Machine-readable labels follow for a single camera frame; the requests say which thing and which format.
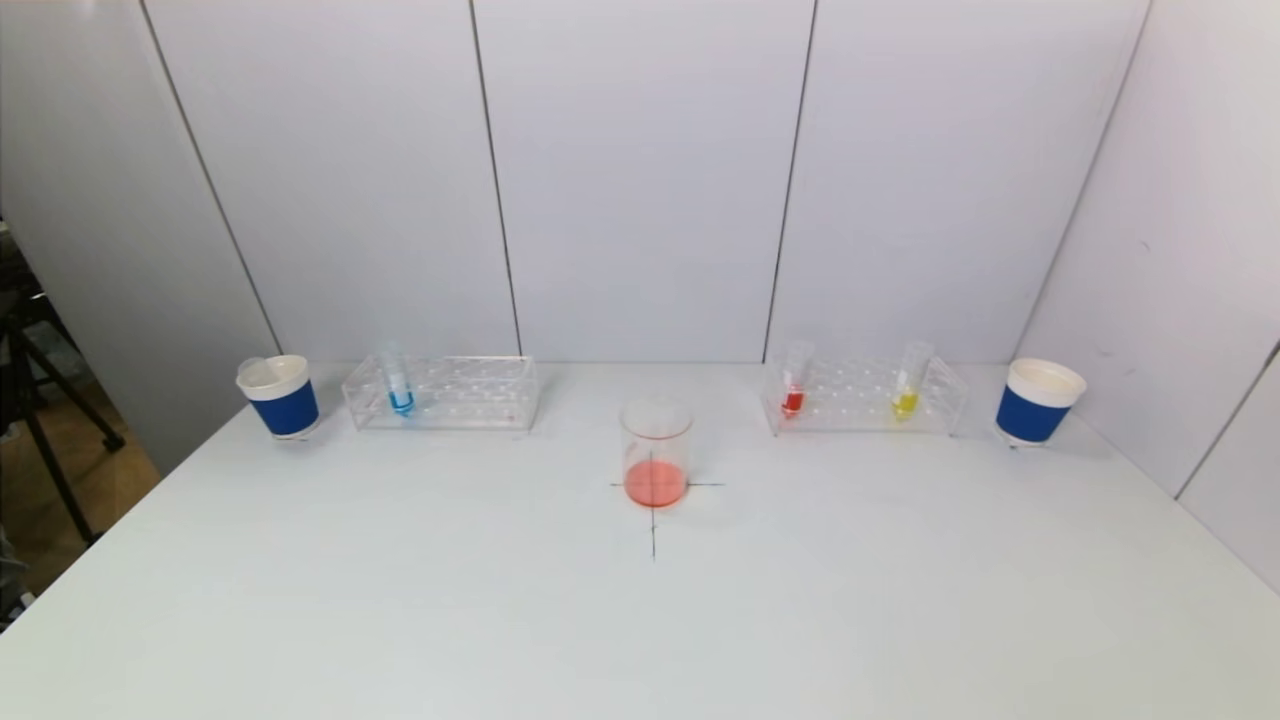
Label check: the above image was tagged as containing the clear glass beaker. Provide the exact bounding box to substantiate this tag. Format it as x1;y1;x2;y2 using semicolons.
619;397;694;508

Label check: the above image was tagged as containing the test tube with red liquid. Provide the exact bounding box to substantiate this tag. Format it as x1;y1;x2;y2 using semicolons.
780;343;816;420

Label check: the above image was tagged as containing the clear acrylic test tube rack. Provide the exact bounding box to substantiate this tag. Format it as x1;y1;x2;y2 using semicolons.
342;355;541;433
760;355;969;438

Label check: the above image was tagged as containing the test tube with blue liquid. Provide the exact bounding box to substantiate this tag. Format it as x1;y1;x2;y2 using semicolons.
380;342;416;418

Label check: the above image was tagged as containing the test tube with yellow liquid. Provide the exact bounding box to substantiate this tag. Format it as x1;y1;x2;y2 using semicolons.
891;340;935;421

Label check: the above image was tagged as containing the blue white paper cup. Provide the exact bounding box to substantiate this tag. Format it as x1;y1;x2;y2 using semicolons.
995;358;1088;448
236;355;321;441

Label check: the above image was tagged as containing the black tripod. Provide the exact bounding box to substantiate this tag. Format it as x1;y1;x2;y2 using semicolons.
0;290;127;546

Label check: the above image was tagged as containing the grey plastic bag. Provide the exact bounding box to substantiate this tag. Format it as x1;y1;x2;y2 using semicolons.
0;558;33;626

